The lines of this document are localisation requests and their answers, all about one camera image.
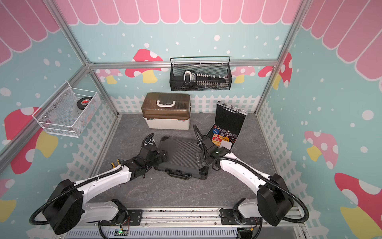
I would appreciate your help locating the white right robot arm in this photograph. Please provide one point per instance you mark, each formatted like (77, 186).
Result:
(273, 202)

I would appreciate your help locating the black tape roll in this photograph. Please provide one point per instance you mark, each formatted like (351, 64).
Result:
(83, 102)

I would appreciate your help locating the yellow handled pliers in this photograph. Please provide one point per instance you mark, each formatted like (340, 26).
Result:
(114, 165)

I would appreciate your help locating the white card box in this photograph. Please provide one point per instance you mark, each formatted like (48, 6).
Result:
(226, 144)

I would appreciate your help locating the socket wrench set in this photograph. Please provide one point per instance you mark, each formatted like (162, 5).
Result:
(200, 81)

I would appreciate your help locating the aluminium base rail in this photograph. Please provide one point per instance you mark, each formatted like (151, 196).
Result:
(199, 223)

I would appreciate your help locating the white and brown tackle box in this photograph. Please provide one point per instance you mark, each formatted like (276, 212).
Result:
(167, 110)

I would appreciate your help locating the small silver poker case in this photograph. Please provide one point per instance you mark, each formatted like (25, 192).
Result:
(229, 120)

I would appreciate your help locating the red Texas Hold'em card box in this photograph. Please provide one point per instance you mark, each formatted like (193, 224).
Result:
(217, 139)

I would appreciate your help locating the white wire wall basket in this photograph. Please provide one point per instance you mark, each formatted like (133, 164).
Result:
(59, 115)

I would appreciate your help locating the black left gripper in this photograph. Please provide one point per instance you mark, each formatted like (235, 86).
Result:
(160, 160)

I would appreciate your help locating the black wire wall basket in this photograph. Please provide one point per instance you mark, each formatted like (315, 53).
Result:
(205, 73)

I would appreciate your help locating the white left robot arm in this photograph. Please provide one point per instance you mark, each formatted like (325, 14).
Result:
(70, 204)

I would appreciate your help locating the large black poker case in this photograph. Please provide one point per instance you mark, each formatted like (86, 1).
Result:
(184, 158)

